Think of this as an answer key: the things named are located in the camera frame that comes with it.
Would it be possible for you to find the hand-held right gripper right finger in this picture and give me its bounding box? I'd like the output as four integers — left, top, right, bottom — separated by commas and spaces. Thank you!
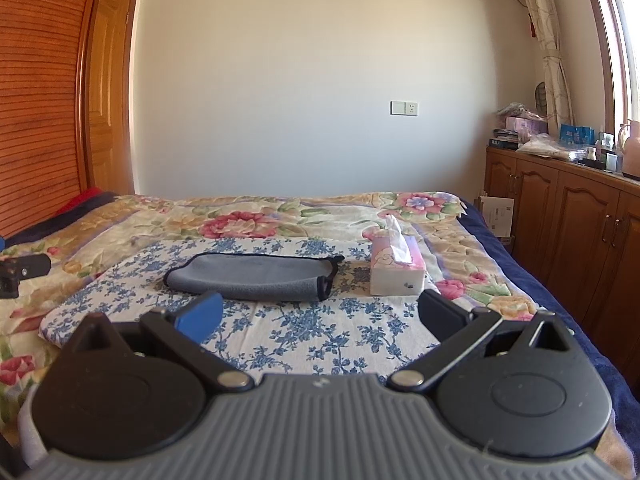
387, 287, 583, 393

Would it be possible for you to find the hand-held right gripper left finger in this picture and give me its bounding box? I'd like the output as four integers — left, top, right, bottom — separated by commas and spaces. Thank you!
60, 290, 256, 395

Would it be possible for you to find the purple and grey towel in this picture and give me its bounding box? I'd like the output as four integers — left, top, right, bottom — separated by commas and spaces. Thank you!
164, 252, 346, 303

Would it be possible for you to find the dark cloth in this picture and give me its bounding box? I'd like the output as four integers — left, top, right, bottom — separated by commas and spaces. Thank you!
0, 192, 116, 248

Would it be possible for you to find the pink and white tissue box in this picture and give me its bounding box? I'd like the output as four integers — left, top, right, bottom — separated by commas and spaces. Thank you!
370, 214, 427, 297

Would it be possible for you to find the red cloth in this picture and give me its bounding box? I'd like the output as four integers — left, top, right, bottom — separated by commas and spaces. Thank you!
52, 187, 103, 216

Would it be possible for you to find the navy blue blanket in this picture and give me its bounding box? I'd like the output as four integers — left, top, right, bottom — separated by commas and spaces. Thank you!
459, 199, 640, 411

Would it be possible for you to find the blue floral pillow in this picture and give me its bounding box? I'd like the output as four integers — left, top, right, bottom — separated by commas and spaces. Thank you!
39, 236, 443, 378

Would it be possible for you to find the white cardboard box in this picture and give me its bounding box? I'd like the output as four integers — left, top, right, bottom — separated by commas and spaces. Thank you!
475, 191, 516, 246

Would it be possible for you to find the wooden slatted wardrobe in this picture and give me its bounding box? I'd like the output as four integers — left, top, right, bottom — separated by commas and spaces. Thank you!
0, 0, 108, 241

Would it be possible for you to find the wooden cabinet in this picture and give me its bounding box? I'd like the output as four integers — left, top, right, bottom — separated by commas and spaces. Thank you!
484, 145, 640, 346

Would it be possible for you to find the wooden door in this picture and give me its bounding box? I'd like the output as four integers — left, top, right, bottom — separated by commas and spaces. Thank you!
85, 0, 138, 196

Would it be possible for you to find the stack of books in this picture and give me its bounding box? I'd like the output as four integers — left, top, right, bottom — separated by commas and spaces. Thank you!
490, 129, 521, 150

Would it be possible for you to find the clear plastic bag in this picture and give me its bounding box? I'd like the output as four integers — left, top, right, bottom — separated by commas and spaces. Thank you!
515, 132, 583, 158

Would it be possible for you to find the pink tissue pack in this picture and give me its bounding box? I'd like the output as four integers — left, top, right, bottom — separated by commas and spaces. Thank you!
505, 116, 547, 135

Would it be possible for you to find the crumpled plastic wrapper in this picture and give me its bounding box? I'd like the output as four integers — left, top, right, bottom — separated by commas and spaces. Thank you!
496, 102, 546, 120

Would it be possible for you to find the blue box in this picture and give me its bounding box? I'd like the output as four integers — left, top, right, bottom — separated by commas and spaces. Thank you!
559, 123, 596, 145

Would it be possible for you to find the pink jug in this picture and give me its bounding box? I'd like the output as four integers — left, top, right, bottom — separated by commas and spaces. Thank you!
617, 120, 640, 178

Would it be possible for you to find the patterned beige curtain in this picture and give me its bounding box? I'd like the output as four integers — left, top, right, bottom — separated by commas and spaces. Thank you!
510, 0, 573, 128

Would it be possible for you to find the wooden window frame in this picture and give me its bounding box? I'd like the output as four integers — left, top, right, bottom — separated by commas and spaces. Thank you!
577, 0, 640, 128

